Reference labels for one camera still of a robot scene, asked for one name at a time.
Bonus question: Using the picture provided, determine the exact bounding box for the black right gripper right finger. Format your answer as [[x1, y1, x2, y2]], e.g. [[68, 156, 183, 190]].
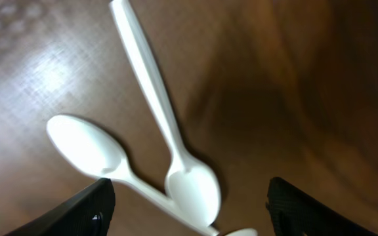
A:
[[266, 177, 376, 236]]

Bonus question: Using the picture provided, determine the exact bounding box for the white plastic spoon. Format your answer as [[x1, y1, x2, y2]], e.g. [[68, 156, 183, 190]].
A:
[[47, 115, 221, 235], [225, 228, 259, 236], [109, 0, 221, 227]]

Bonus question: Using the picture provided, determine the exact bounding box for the clear plastic basket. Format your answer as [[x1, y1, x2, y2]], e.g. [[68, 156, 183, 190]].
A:
[[0, 0, 47, 40]]

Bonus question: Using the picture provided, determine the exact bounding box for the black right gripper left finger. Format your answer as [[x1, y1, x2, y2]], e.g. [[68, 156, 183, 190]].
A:
[[7, 178, 116, 236]]

